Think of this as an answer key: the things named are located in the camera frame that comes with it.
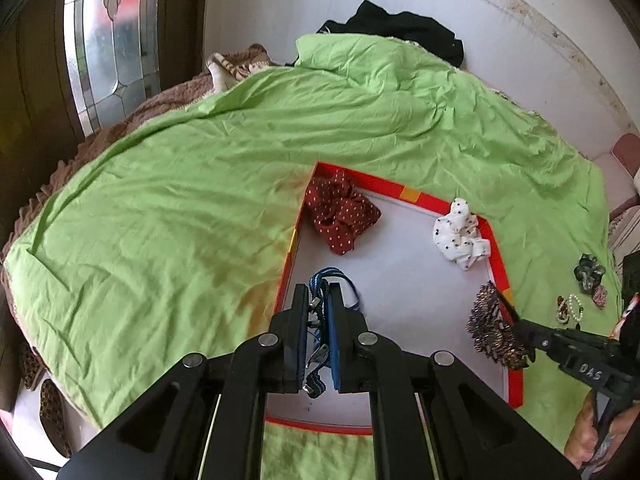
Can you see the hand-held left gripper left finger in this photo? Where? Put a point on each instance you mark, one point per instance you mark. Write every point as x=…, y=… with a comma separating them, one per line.
x=300, y=340

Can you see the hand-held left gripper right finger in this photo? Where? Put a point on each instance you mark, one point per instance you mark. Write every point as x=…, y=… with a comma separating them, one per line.
x=334, y=340

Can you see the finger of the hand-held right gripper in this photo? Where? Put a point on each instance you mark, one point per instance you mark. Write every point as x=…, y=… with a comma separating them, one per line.
x=522, y=332

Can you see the brown rhinestone hair clip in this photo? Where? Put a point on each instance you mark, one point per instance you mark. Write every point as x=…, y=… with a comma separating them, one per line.
x=487, y=330

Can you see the red-rimmed white tray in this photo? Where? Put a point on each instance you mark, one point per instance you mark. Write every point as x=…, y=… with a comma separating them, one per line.
x=410, y=300

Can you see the person's right hand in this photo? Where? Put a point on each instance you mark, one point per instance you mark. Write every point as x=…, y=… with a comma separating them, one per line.
x=582, y=435

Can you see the small pink dark scrunchie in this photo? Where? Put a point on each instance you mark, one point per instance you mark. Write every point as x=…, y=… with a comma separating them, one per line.
x=600, y=297

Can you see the green patterned scrunchie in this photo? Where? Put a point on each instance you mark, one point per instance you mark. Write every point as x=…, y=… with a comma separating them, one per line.
x=589, y=271

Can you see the white polka dot scrunchie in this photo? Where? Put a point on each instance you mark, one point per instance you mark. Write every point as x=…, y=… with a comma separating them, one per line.
x=457, y=240

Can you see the red polka dot scrunchie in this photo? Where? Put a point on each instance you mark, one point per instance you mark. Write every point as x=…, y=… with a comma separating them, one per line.
x=340, y=210

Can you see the pink pillow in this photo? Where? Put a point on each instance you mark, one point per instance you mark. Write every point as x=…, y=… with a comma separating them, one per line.
x=625, y=190

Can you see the green blanket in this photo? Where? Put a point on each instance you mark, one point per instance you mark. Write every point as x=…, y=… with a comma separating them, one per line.
x=175, y=210

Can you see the leopard print cloth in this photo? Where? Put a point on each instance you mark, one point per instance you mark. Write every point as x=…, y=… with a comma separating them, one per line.
x=52, y=410

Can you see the brown fleece blanket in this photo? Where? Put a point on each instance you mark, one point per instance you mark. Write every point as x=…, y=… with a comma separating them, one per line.
x=150, y=110

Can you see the black cloth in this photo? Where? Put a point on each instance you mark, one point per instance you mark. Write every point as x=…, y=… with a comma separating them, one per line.
x=400, y=22

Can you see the stained glass window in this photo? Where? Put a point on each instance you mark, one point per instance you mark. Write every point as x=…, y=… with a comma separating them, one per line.
x=112, y=45

